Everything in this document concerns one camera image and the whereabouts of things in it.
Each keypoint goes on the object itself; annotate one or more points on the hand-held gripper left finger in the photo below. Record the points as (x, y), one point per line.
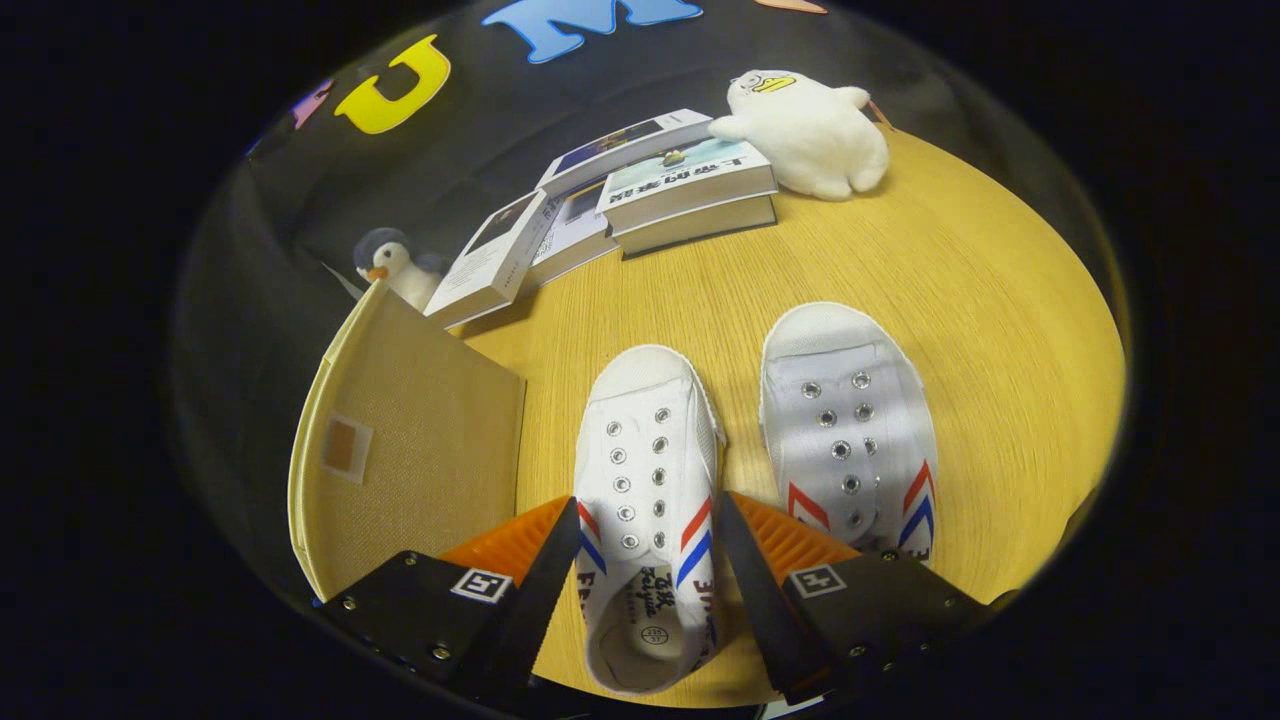
(545, 600)

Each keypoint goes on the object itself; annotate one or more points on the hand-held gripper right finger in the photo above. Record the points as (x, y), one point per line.
(760, 600)

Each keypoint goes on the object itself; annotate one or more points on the white canvas shoe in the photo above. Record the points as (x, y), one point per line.
(850, 430)
(650, 480)

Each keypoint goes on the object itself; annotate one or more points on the beige fabric storage box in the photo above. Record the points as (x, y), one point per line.
(430, 430)

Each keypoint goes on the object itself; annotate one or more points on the white book with dark portrait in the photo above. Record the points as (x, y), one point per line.
(495, 265)

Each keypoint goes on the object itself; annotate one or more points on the grey penguin plush toy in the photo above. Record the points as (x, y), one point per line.
(392, 265)

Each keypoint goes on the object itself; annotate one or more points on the thin white book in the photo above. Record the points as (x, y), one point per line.
(575, 230)

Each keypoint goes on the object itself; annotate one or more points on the thick book with teal cover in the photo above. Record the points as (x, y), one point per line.
(690, 180)

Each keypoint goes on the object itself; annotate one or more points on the book with dark blue cover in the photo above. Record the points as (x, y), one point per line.
(625, 145)

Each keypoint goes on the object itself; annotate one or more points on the white duck plush toy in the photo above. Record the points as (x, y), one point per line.
(810, 130)

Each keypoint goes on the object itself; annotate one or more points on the black backdrop cloth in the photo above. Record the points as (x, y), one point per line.
(480, 120)

